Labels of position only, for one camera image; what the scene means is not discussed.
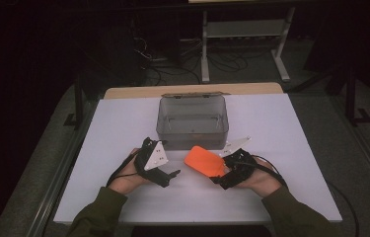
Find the clear grey plastic box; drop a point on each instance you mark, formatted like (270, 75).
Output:
(192, 125)

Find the orange phone case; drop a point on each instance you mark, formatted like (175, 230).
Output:
(204, 161)

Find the black metal stand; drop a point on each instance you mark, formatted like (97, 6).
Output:
(351, 95)
(78, 98)

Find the person's right hand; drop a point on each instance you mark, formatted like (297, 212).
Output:
(264, 181)

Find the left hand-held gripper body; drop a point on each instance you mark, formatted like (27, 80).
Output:
(154, 156)

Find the white metal desk frame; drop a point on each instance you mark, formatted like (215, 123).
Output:
(245, 29)

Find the person's left hand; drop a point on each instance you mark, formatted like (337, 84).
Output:
(128, 179)

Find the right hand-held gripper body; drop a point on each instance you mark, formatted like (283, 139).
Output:
(241, 168)

